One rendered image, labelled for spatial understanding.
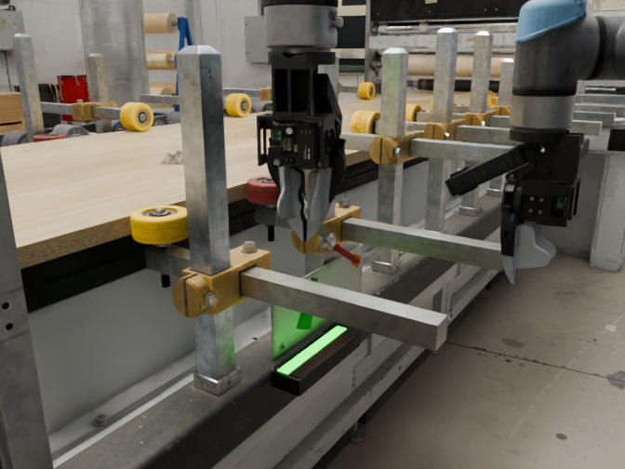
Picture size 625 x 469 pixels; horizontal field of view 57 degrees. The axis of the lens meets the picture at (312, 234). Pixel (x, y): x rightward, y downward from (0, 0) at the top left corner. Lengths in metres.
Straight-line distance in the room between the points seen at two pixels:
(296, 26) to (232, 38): 11.02
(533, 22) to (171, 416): 0.63
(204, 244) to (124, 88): 4.14
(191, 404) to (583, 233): 3.02
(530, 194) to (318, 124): 0.31
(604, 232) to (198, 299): 2.91
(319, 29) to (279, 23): 0.04
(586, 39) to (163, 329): 0.73
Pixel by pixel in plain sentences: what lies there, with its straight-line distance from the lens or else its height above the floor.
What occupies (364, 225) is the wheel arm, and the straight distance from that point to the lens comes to 0.89.
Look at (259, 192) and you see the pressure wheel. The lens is 0.97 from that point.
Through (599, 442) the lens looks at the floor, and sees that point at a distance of 2.02.
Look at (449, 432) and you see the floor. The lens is 1.92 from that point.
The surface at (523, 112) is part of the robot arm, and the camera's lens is 0.76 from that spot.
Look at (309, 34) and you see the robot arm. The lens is 0.59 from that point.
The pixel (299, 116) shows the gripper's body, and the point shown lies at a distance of 0.58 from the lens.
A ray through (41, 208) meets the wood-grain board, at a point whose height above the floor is 0.90.
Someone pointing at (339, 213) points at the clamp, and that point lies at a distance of 0.92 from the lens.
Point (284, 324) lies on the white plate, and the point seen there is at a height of 0.75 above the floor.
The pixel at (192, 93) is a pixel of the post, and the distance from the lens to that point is 0.66.
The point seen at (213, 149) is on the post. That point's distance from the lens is 0.66.
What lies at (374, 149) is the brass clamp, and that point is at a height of 0.95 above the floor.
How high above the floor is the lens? 1.12
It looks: 18 degrees down
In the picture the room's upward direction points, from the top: straight up
